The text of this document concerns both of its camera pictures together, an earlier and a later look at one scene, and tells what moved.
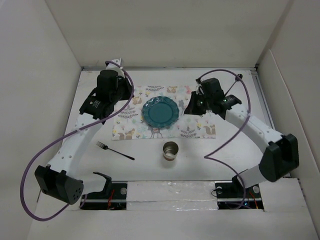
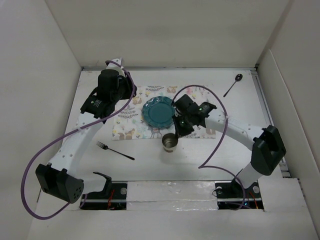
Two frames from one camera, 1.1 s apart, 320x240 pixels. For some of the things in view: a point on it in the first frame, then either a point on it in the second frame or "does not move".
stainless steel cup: x=170 y=150 to x=169 y=141
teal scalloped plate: x=160 y=112 does not move
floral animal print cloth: x=128 y=123 does not move
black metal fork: x=106 y=147 does not move
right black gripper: x=191 y=109 to x=180 y=131
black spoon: x=236 y=80 does not move
